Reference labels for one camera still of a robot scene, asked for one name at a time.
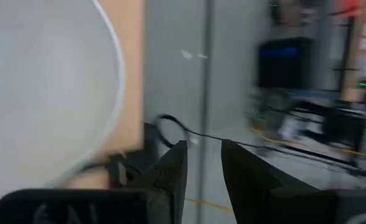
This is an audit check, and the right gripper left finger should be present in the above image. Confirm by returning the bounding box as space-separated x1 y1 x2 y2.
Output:
128 139 189 224

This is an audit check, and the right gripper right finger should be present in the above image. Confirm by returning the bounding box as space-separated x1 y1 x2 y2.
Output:
221 139 338 224

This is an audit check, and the black computer case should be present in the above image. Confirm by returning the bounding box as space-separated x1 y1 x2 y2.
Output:
256 36 315 90

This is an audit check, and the white bowl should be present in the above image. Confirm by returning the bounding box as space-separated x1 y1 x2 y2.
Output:
0 0 127 195

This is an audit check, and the yellow cable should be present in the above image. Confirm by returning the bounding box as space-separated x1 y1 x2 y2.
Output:
250 126 366 160

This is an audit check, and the black cable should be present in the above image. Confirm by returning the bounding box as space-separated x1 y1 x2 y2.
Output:
154 114 366 183

